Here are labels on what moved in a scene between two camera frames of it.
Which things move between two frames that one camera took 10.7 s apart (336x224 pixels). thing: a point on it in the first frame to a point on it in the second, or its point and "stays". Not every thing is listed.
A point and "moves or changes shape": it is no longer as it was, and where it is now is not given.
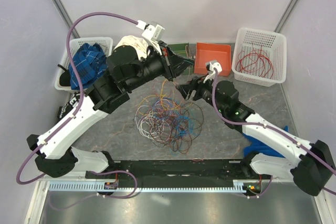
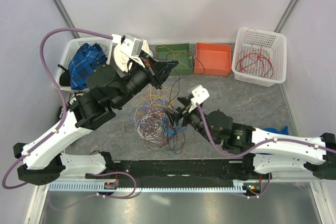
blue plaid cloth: x=90 y=62 stays
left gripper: x=168 y=58 to x=158 y=72
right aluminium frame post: x=294 y=2 stays
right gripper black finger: x=196 y=80 to x=186 y=101
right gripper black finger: x=188 y=91 to x=174 y=115
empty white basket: x=259 y=57 stays
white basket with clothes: x=91 y=55 stays
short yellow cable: x=188 y=51 moves or changes shape
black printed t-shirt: x=74 y=100 stays
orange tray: x=206 y=52 stays
